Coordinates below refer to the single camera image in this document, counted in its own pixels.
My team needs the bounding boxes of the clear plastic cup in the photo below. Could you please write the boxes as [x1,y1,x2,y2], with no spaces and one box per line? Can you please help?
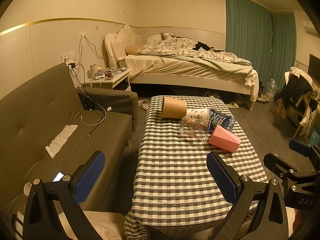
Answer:
[179,116,213,144]

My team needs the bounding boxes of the white tissue paper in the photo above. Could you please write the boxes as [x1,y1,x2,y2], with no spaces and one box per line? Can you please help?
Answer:
[45,125,78,158]

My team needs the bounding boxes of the chair with clothes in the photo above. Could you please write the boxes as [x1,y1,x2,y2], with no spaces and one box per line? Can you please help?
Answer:
[274,66,317,138]

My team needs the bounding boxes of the white bed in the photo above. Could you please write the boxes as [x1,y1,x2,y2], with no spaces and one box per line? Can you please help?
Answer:
[104,25,259,110]

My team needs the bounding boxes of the brown paper cup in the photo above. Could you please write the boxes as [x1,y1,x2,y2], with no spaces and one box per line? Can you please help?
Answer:
[161,96,187,119]

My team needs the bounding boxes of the white nightstand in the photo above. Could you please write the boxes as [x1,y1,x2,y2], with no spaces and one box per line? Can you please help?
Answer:
[82,69,132,92]

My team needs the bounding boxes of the blue basket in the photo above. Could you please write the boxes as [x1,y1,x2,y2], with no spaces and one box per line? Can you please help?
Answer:
[309,127,320,146]

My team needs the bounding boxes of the white wall cable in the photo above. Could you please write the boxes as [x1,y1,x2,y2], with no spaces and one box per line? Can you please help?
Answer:
[79,35,105,58]

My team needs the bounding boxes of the black cable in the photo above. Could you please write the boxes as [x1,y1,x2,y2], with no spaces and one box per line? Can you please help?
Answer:
[72,64,107,137]

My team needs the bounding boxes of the blue snack packet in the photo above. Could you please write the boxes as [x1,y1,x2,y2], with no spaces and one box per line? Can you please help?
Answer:
[209,109,236,132]

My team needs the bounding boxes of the white printed paper cup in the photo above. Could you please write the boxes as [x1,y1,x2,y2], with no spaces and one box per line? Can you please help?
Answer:
[185,108,209,121]

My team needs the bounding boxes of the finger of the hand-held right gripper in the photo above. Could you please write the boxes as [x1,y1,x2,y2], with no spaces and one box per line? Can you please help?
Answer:
[288,139,320,161]
[263,152,304,181]

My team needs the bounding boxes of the beige pillow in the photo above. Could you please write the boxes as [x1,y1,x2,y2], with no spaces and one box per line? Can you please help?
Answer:
[125,44,146,55]

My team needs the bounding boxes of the white padded headboard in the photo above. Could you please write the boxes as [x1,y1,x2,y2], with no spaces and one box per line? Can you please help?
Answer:
[104,25,144,67]

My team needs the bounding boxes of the large water jug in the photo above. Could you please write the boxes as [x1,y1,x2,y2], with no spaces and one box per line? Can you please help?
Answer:
[265,79,278,102]

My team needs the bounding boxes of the green curtain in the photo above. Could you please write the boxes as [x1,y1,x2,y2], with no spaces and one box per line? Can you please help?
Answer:
[225,0,273,72]
[271,12,297,87]

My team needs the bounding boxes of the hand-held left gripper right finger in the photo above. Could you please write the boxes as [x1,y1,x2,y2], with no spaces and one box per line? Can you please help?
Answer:
[206,151,294,240]

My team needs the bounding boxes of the checkered tablecloth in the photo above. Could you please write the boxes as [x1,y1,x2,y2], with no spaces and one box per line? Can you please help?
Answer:
[124,95,269,233]

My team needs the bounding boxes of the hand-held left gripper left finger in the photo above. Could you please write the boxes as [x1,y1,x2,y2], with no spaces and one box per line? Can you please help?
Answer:
[22,151,105,240]

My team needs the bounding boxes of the floral duvet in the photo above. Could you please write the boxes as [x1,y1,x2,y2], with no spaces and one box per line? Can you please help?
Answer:
[137,32,252,64]

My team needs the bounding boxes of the grey sofa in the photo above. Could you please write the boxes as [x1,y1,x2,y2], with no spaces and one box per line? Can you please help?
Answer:
[0,62,139,240]

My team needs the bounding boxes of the black garment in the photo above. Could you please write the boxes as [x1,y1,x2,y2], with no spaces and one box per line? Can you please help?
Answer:
[192,42,218,51]

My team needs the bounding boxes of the pink box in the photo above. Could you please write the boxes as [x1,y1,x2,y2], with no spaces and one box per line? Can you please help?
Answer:
[209,125,241,153]

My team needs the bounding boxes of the white air conditioner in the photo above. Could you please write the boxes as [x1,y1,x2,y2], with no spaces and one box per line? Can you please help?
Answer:
[304,20,318,34]

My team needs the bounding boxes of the black television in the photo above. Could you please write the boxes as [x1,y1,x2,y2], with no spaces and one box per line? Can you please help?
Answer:
[309,54,320,85]

